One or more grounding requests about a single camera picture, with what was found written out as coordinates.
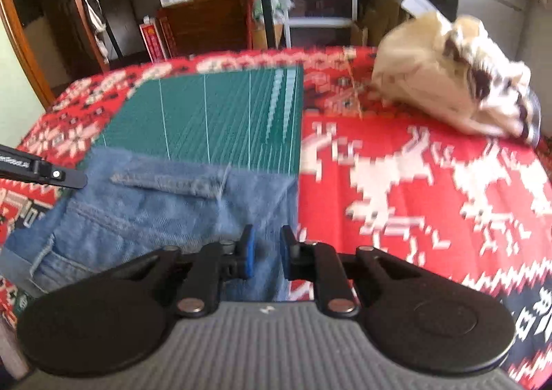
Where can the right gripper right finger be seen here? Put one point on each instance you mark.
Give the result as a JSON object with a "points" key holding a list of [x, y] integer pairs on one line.
{"points": [[318, 264]]}

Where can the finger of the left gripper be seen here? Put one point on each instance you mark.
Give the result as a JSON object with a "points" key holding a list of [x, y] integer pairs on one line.
{"points": [[62, 177]]}

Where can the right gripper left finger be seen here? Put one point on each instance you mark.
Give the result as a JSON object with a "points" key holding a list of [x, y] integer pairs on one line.
{"points": [[215, 264]]}

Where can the blue denim shorts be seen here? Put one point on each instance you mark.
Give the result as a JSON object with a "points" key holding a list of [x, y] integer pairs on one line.
{"points": [[134, 204]]}

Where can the green cutting mat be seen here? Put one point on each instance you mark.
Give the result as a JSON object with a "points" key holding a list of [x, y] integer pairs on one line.
{"points": [[249, 119]]}

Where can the red patterned tablecloth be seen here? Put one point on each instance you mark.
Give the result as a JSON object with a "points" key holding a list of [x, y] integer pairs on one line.
{"points": [[482, 218]]}

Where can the red sign board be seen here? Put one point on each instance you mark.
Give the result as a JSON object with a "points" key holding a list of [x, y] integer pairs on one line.
{"points": [[153, 40]]}

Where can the dark wooden drawer cabinet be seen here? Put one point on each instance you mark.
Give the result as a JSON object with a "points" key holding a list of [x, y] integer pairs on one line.
{"points": [[202, 26]]}

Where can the white plastic drawer unit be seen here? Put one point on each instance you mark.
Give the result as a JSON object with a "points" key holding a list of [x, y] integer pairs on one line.
{"points": [[319, 2]]}

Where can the cardboard boxes stack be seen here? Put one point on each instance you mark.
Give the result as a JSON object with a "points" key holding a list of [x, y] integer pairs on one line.
{"points": [[378, 17]]}

